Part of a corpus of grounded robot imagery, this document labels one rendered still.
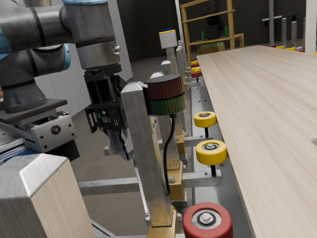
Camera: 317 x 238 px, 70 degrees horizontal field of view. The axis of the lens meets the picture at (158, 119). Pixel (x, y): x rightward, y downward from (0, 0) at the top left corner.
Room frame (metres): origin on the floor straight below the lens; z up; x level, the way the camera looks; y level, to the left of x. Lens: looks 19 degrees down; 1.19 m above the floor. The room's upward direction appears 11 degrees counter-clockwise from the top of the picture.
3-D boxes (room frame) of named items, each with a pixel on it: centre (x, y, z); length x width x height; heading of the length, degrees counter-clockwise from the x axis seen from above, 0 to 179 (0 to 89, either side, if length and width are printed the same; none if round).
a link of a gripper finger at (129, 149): (0.45, 0.07, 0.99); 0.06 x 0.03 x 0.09; 169
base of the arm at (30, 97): (0.90, 0.50, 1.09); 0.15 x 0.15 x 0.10
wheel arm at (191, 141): (0.82, 0.03, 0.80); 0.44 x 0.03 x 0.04; 79
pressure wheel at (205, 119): (0.78, -0.17, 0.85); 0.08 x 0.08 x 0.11
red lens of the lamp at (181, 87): (0.34, -0.02, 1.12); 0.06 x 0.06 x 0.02
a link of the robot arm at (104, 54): (0.46, 0.08, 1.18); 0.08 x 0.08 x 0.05
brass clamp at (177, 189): (0.58, -0.01, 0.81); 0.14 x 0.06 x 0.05; 169
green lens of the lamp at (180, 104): (0.34, -0.02, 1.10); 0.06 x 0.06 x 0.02
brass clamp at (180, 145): (0.82, -0.06, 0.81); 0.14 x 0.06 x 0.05; 169
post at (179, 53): (1.83, -0.25, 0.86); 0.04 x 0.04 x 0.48; 79
